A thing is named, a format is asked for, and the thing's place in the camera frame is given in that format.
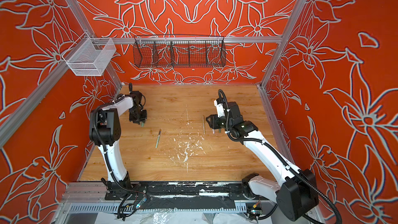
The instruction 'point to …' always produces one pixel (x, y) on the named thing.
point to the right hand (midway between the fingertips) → (207, 117)
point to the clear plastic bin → (89, 56)
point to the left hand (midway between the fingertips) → (141, 120)
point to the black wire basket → (179, 51)
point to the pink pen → (213, 131)
